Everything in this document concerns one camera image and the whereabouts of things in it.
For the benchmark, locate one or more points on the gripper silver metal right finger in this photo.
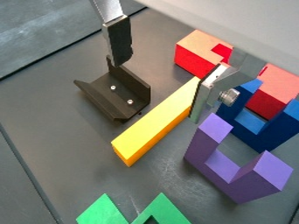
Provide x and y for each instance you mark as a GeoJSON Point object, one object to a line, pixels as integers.
{"type": "Point", "coordinates": [216, 87]}

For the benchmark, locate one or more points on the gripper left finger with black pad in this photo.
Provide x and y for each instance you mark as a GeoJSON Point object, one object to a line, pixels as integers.
{"type": "Point", "coordinates": [116, 29]}

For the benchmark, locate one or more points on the purple U-shaped block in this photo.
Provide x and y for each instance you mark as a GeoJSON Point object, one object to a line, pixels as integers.
{"type": "Point", "coordinates": [261, 177]}

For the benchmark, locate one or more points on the red slotted board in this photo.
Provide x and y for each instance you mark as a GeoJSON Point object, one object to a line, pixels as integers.
{"type": "Point", "coordinates": [199, 52]}

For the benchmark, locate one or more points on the blue U-shaped block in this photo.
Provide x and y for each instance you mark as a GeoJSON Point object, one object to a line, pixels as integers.
{"type": "Point", "coordinates": [261, 135]}

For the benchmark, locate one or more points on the yellow rectangular bar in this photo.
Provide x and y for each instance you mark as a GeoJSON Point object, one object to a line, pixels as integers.
{"type": "Point", "coordinates": [140, 137]}

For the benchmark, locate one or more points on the green W-shaped block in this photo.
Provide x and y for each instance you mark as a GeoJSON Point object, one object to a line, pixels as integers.
{"type": "Point", "coordinates": [159, 211]}

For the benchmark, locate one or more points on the black angle bracket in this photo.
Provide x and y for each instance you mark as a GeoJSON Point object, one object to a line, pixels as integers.
{"type": "Point", "coordinates": [119, 93]}

